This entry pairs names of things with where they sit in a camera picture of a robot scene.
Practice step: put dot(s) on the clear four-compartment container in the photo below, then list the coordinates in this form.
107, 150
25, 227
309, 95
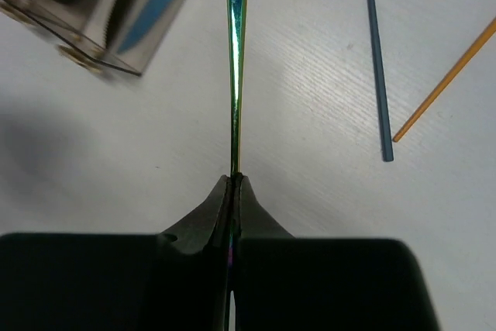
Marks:
78, 32

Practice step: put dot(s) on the black knife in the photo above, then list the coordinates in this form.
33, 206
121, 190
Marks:
116, 17

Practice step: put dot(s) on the orange chopstick short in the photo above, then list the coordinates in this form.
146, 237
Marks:
467, 56

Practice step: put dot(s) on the rainbow fork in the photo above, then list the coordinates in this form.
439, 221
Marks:
236, 10

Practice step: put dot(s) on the blue knife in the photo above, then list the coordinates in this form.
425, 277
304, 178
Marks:
145, 21

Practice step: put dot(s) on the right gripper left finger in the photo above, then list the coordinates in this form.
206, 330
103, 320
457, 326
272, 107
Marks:
172, 280

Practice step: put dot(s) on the blue chopstick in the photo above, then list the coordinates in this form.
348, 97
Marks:
380, 86

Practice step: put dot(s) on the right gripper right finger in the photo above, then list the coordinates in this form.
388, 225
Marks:
281, 282

